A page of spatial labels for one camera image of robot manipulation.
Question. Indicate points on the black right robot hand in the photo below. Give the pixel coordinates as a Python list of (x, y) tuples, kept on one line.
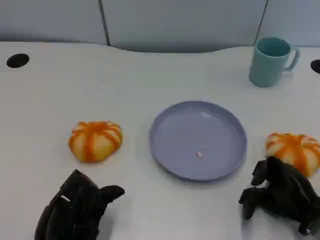
[(282, 190)]

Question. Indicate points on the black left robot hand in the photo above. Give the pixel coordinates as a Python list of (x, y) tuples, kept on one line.
[(75, 207)]

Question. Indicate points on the orange and white bread roll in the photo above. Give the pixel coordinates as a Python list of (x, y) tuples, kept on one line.
[(96, 141), (297, 150)]

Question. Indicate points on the small beige crumb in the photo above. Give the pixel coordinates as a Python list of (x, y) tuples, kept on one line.
[(199, 154)]

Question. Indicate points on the lilac plate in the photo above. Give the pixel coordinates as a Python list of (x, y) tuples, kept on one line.
[(200, 130)]

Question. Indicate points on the pale green mug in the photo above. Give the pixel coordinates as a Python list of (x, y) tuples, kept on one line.
[(270, 65)]

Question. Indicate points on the grey partition panel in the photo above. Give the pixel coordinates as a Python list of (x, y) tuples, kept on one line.
[(50, 20), (182, 22), (292, 17)]

